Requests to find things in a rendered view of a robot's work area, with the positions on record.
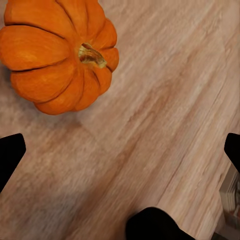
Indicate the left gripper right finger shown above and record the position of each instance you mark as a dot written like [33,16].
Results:
[232,149]

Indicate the pumpkin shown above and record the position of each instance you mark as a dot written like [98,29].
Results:
[61,53]

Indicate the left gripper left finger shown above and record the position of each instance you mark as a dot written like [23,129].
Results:
[12,150]

